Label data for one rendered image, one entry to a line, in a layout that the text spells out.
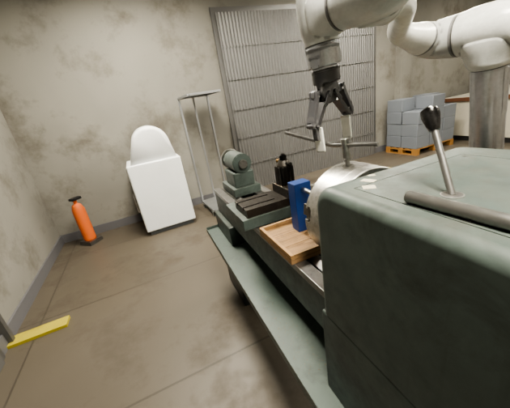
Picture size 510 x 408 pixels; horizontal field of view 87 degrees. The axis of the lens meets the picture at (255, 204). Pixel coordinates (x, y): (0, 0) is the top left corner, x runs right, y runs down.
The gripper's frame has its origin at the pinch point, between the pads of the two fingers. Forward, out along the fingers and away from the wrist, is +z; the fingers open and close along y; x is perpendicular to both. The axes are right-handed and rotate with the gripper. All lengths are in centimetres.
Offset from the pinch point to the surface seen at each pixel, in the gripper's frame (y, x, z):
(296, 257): 12.6, -14.4, 41.0
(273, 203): -9, -49, 35
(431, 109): 11.5, 30.2, -8.7
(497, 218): 27, 43, 3
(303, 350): 25, -9, 75
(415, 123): -473, -169, 111
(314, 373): 29, 0, 75
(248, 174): -33, -99, 32
